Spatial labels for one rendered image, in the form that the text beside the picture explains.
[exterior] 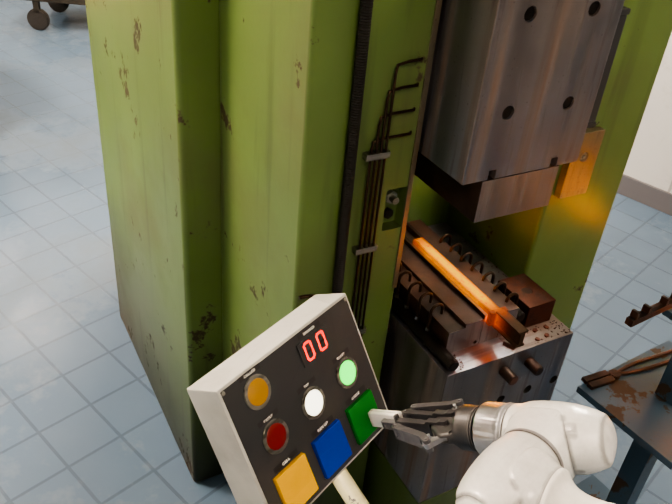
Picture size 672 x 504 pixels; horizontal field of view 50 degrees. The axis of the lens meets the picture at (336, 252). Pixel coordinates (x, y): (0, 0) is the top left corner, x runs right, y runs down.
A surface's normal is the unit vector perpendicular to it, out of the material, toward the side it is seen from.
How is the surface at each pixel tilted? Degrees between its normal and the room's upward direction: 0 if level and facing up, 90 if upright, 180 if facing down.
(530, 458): 10
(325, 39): 90
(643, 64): 90
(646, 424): 0
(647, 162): 90
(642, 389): 0
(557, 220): 90
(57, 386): 0
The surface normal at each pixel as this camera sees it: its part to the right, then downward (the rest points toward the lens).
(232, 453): -0.60, 0.41
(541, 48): 0.47, 0.53
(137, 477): 0.08, -0.83
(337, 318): 0.73, -0.07
